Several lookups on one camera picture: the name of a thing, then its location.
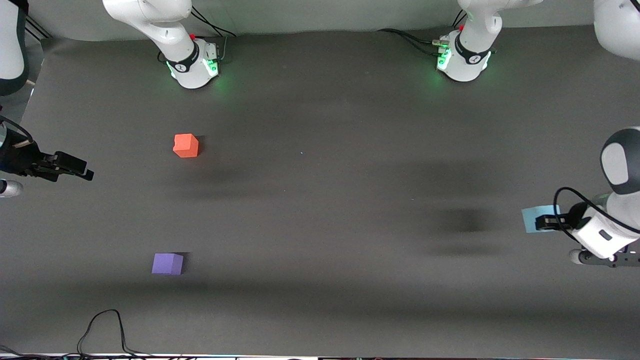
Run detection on light blue foam block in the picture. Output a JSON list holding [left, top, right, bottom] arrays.
[[521, 204, 561, 234]]

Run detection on orange foam block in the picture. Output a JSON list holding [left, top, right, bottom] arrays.
[[173, 133, 200, 159]]

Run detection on purple foam block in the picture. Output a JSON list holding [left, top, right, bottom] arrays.
[[151, 253, 185, 276]]

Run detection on dark grey table mat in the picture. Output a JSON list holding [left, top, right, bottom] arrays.
[[0, 20, 640, 357]]

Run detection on metal frame rail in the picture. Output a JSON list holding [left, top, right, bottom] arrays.
[[24, 14, 52, 41]]

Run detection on thin black looped cable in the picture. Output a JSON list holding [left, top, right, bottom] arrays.
[[0, 309, 166, 360]]

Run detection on black right arm base cables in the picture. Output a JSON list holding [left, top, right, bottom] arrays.
[[189, 6, 237, 63]]

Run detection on black arm base cables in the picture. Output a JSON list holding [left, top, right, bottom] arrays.
[[377, 10, 469, 58], [189, 6, 237, 63]]

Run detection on black left arm base cables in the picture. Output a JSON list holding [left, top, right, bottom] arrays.
[[377, 10, 469, 58]]

